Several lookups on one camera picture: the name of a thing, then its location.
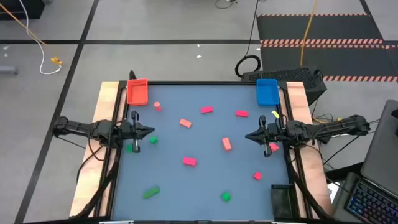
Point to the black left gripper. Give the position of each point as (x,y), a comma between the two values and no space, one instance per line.
(127,130)

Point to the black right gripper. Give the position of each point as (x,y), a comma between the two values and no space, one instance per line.
(275,132)

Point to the pink rectangular block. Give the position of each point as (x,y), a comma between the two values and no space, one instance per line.
(242,113)
(189,161)
(275,147)
(207,109)

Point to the orange cylinder block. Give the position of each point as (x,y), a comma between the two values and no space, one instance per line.
(158,106)

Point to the orange rectangular block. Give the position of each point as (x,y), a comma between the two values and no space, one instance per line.
(185,123)
(226,144)

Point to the pink cube block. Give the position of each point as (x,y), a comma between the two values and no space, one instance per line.
(258,176)

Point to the long green block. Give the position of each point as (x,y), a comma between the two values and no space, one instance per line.
(151,192)

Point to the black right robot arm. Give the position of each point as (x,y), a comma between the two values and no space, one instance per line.
(335,127)

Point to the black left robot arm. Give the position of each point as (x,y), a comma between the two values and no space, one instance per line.
(93,129)

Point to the yellow block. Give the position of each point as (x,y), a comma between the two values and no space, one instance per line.
(275,114)

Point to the orange plastic basket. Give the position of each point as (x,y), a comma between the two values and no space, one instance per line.
(136,93)

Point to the blue plastic basket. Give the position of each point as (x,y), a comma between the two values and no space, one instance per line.
(267,93)

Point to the wooden table side board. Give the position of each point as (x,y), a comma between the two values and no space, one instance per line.
(297,93)
(109,88)

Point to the black plastic basket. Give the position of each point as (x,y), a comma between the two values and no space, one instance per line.
(281,202)

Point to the black mat with hazard stripes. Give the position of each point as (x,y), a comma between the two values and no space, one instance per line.
(311,28)

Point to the grey laptop with lit keyboard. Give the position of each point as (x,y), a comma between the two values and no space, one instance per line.
(382,149)

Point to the grey floor object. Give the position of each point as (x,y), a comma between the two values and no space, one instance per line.
(7,70)

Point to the black box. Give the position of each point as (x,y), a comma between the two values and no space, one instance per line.
(18,9)

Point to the black table frame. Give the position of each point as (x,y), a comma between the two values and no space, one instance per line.
(217,83)

